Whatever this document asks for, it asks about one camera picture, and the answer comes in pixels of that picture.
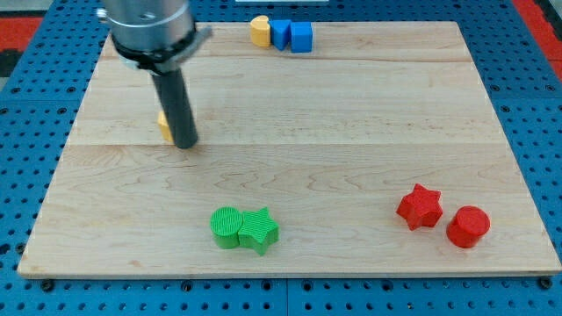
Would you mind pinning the green cylinder block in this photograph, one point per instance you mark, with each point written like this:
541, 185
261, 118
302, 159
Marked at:
225, 224

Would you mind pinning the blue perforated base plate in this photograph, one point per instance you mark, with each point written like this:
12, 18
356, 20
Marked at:
43, 94

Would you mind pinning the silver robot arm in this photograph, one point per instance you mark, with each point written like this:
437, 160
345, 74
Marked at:
154, 35

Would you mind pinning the blue triangle block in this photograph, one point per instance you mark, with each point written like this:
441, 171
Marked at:
280, 33

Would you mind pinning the yellow hexagon block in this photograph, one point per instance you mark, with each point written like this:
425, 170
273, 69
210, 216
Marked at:
164, 127

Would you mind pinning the wooden board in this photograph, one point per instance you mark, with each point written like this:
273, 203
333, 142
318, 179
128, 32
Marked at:
329, 141

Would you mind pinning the yellow heart block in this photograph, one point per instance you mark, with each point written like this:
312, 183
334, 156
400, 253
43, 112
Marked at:
260, 31

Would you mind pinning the blue cube block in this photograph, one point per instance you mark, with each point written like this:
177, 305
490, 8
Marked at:
301, 37

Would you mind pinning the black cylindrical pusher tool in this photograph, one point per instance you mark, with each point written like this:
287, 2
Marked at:
175, 103

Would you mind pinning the green star block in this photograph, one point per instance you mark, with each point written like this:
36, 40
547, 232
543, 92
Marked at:
258, 231

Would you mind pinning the red cylinder block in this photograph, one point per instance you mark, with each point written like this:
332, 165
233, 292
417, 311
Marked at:
468, 226

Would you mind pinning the red star block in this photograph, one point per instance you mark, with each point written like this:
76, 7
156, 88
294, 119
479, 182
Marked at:
421, 207

